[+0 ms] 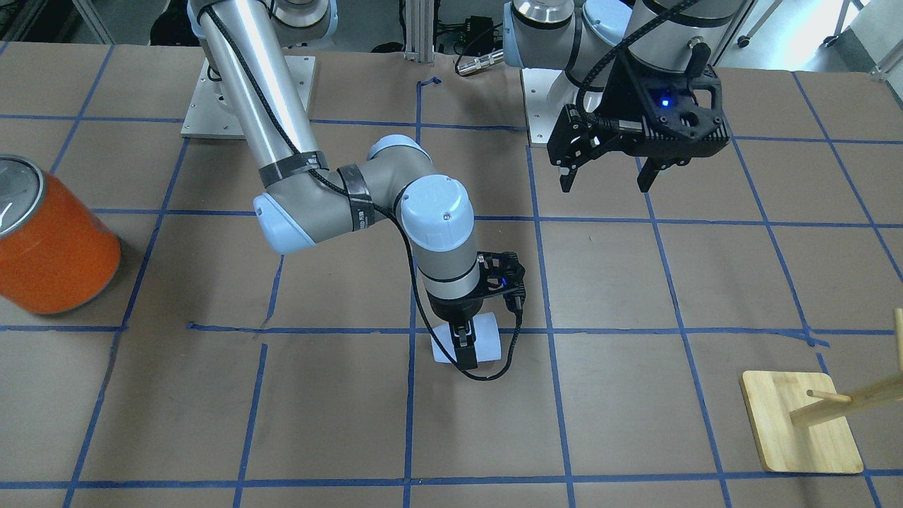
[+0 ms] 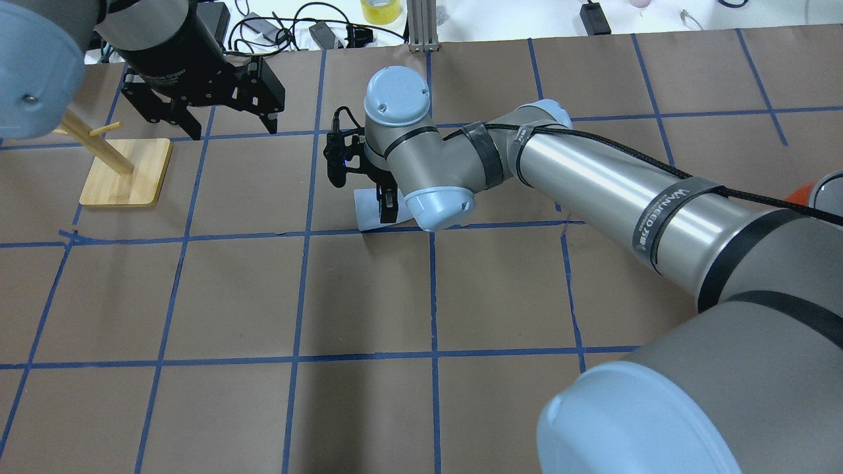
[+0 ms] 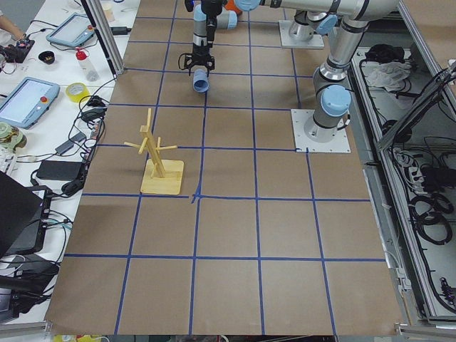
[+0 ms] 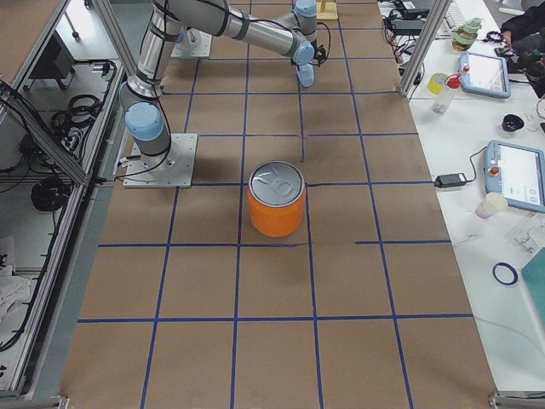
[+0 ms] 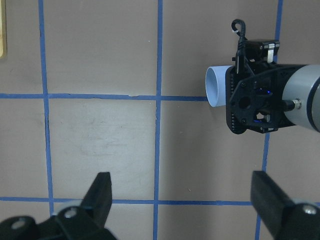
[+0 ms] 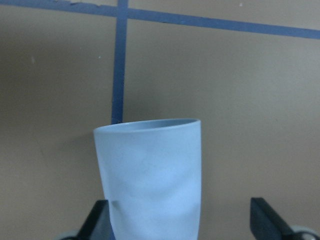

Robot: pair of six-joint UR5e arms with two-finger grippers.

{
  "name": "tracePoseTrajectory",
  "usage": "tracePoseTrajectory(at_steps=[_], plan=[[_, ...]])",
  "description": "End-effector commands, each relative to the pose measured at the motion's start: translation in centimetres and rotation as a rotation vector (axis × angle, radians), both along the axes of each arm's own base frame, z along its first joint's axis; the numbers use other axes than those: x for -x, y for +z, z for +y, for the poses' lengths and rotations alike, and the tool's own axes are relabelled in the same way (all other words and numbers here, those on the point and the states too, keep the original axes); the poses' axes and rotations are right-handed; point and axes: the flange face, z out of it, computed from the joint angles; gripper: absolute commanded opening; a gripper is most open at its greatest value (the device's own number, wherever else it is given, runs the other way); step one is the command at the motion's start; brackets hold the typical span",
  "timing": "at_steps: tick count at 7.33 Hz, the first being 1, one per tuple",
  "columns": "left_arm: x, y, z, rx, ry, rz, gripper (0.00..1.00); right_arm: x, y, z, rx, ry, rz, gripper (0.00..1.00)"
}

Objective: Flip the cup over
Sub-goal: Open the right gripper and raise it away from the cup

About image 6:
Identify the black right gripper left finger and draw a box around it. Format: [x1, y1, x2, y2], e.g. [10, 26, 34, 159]
[76, 200, 113, 240]

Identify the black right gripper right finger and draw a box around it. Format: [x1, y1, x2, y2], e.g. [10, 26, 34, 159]
[250, 197, 295, 240]

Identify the light blue plastic cup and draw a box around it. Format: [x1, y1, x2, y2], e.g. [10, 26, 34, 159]
[93, 118, 202, 240]

